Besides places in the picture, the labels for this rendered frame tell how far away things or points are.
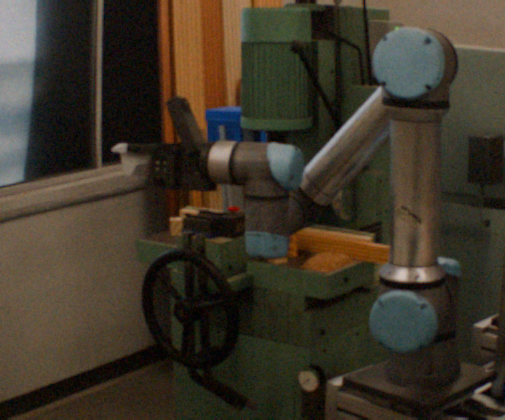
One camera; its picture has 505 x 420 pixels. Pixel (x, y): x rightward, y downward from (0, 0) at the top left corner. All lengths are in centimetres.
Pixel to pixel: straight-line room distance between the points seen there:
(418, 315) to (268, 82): 95
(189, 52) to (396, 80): 249
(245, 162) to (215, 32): 251
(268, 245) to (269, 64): 76
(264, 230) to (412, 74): 38
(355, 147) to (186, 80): 226
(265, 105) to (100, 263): 166
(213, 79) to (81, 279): 103
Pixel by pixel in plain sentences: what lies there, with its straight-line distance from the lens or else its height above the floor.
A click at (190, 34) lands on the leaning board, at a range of 392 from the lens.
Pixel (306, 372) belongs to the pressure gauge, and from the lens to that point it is 220.
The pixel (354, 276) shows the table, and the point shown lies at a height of 87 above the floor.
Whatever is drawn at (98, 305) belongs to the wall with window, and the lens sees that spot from 385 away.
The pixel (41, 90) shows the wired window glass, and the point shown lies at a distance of 360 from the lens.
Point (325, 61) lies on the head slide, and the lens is 245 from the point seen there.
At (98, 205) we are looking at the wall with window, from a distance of 377.
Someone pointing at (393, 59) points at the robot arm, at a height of 141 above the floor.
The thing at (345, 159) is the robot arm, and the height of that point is 122.
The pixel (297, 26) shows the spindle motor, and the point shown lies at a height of 146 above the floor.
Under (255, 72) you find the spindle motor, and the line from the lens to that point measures 233.
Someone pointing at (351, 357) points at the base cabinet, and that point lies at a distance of 243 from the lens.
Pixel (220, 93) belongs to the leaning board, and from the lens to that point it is 412.
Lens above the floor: 146
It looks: 11 degrees down
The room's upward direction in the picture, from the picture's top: straight up
